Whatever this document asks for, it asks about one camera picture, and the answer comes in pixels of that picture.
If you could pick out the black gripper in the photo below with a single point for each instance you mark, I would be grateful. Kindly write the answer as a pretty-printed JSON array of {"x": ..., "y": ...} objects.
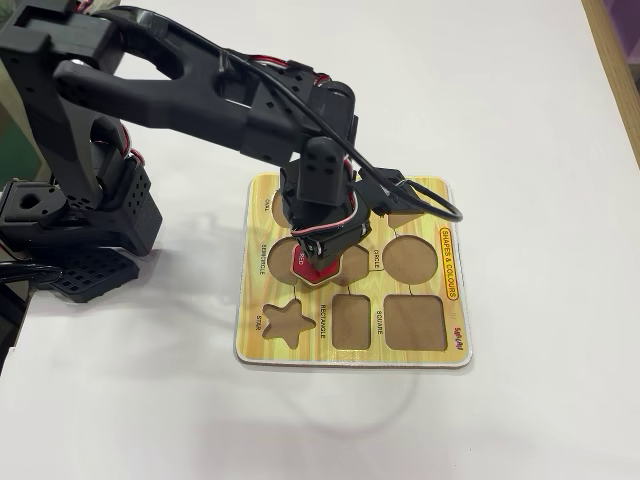
[{"x": 331, "y": 246}]

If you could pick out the red hexagon piece yellow pin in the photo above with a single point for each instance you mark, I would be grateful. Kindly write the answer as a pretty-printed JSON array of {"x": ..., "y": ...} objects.
[{"x": 306, "y": 272}]

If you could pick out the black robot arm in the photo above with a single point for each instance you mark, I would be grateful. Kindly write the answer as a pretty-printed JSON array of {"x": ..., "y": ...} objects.
[{"x": 150, "y": 95}]

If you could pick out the wooden shape puzzle board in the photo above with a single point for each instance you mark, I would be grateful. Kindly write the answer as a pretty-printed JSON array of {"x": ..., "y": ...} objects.
[{"x": 350, "y": 345}]

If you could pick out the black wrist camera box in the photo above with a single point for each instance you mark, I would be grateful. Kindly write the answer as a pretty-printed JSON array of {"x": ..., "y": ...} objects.
[{"x": 385, "y": 192}]

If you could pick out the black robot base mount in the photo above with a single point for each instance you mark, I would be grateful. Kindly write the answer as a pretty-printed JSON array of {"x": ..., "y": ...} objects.
[{"x": 30, "y": 210}]

